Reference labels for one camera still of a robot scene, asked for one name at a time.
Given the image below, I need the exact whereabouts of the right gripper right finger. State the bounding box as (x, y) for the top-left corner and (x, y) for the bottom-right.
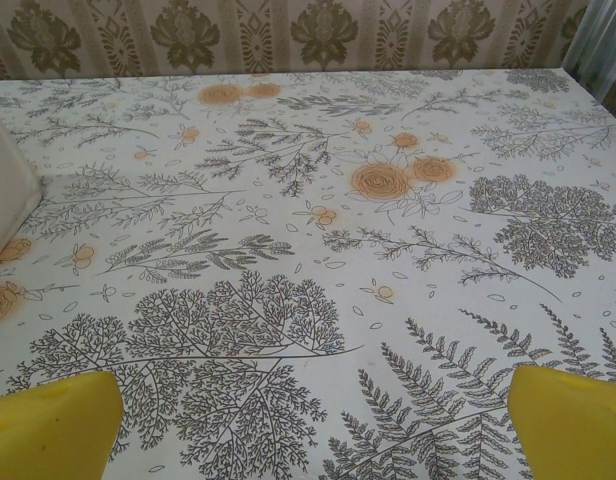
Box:
(507, 364), (616, 480)

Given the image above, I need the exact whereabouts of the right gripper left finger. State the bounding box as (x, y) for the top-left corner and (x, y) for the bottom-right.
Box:
(0, 370), (123, 480)

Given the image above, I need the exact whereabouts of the white divided organizer box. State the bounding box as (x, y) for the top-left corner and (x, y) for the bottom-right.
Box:
(0, 104), (44, 267)

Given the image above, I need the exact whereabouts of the floral print tablecloth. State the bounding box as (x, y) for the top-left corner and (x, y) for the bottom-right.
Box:
(0, 64), (616, 480)

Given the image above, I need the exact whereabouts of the aluminium right frame post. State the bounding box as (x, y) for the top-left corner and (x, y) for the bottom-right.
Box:
(560, 0), (616, 124)

